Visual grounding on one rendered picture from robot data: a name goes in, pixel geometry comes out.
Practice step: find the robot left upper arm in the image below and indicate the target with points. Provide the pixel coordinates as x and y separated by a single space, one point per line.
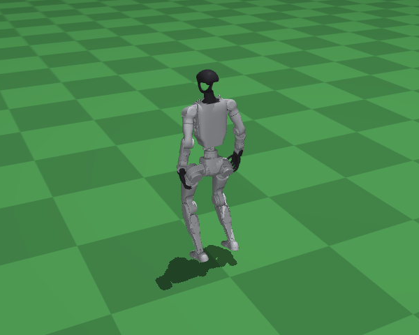
188 114

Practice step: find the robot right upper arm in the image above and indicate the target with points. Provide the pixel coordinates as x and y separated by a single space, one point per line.
235 117

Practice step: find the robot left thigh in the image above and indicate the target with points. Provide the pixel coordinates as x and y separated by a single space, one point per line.
194 173

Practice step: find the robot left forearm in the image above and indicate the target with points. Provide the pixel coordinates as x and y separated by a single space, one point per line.
183 156

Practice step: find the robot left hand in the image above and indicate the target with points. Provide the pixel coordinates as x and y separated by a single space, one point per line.
181 174

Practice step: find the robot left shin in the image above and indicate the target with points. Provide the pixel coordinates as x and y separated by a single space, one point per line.
193 227

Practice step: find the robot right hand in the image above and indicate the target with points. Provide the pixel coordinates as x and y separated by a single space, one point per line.
235 160

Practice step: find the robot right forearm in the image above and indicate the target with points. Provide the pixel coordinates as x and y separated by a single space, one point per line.
239 143

